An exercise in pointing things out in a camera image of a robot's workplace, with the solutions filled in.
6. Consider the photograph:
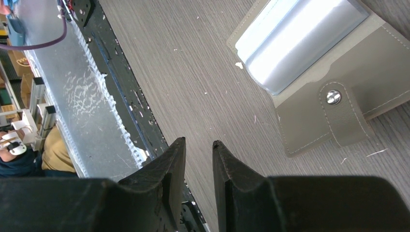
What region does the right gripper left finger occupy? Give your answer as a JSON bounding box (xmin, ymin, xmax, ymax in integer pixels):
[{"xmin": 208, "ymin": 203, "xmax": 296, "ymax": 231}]
[{"xmin": 0, "ymin": 137, "xmax": 186, "ymax": 232}]

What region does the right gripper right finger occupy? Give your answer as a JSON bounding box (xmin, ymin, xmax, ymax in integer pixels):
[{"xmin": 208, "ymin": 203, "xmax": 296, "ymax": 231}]
[{"xmin": 212, "ymin": 140, "xmax": 410, "ymax": 232}]

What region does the person in background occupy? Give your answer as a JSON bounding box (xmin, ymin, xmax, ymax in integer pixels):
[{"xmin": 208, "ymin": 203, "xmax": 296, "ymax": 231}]
[{"xmin": 0, "ymin": 126, "xmax": 78, "ymax": 178}]

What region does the aluminium front rail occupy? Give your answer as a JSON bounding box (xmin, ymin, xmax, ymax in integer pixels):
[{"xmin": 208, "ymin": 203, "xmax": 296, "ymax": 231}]
[{"xmin": 26, "ymin": 22, "xmax": 148, "ymax": 181}]

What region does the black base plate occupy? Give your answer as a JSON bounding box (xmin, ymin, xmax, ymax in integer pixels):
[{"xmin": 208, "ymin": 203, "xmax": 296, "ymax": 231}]
[{"xmin": 69, "ymin": 0, "xmax": 209, "ymax": 232}]

